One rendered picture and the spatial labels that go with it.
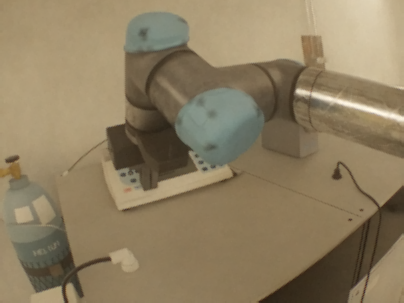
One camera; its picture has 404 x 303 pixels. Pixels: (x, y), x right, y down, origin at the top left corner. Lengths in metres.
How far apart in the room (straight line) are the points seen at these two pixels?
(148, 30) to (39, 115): 1.05
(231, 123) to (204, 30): 1.32
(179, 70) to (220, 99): 0.06
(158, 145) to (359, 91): 0.25
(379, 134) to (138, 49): 0.27
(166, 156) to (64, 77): 1.00
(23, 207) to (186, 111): 0.85
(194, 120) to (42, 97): 1.10
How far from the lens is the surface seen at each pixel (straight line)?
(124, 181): 0.58
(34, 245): 1.09
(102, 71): 1.35
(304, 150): 0.71
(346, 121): 0.32
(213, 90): 0.27
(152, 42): 0.32
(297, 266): 0.38
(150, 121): 0.39
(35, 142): 1.34
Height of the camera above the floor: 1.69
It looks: 15 degrees down
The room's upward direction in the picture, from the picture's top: 8 degrees counter-clockwise
